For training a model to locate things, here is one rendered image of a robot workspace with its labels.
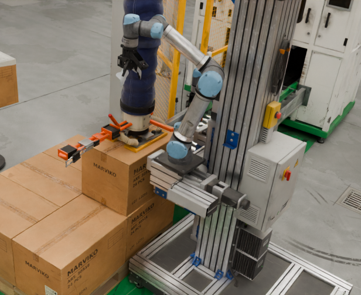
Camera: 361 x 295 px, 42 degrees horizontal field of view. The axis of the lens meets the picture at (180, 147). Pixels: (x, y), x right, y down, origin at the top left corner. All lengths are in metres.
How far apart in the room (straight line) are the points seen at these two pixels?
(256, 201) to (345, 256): 1.52
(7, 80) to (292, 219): 2.72
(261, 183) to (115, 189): 0.96
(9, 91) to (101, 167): 1.53
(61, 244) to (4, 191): 0.67
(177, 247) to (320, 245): 1.27
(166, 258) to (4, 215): 1.10
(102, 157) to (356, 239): 2.31
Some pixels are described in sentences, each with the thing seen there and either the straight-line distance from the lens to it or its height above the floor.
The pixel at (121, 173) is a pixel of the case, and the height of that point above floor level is 0.86.
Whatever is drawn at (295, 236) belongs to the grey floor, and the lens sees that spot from 4.08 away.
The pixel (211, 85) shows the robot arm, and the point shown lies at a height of 1.61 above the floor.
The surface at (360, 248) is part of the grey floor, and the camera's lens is 4.21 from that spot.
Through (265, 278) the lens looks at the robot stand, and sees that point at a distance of 3.33.
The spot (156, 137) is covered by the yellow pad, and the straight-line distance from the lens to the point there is 3.14.
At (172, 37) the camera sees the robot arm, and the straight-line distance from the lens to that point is 2.46.
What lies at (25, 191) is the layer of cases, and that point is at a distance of 3.35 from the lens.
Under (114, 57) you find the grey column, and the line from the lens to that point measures 4.51.
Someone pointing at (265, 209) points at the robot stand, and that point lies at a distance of 2.70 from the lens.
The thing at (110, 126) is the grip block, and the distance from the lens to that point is 2.96.
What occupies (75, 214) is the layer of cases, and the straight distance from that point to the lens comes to 3.12.
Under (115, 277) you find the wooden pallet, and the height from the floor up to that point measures 0.05.
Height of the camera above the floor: 2.48
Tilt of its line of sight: 30 degrees down
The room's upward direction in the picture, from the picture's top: 7 degrees clockwise
